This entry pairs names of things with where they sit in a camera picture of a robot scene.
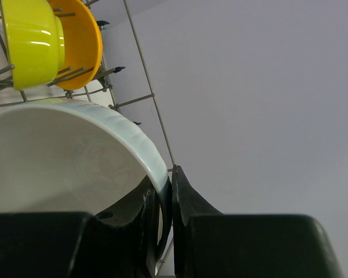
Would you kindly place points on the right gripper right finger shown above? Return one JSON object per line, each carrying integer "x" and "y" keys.
{"x": 208, "y": 243}

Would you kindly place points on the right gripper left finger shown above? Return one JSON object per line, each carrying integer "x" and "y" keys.
{"x": 117, "y": 242}

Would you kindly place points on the white bowl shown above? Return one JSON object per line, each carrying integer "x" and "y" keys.
{"x": 73, "y": 155}

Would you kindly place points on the green round bowl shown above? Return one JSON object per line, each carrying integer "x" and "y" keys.
{"x": 35, "y": 42}

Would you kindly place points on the yellow round bowl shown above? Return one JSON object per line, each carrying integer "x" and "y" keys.
{"x": 83, "y": 44}

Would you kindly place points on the grey wire dish rack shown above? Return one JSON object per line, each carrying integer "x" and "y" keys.
{"x": 127, "y": 89}

